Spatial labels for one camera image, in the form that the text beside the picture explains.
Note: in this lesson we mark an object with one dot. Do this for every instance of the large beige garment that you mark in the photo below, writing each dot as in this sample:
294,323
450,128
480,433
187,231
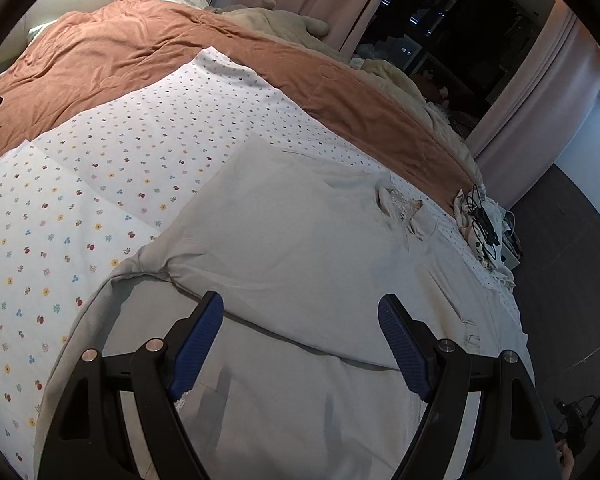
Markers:
290,240

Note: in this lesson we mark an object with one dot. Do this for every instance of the beige plush toy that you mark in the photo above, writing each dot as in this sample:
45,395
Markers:
310,24

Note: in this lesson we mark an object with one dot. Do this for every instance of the crumpled light cloth pile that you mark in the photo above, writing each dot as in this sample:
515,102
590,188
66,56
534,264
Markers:
462,222

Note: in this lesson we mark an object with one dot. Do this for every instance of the dark window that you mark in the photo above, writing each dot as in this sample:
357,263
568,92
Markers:
460,20

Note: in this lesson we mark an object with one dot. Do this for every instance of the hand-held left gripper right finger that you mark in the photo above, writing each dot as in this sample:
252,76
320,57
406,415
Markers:
402,345

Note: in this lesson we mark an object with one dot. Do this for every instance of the white floral bed sheet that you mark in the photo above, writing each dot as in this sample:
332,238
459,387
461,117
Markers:
130,150

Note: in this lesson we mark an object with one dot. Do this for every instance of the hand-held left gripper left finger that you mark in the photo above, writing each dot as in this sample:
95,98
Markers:
200,332

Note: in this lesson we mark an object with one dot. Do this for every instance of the brown blanket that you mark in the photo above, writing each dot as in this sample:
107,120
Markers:
130,45

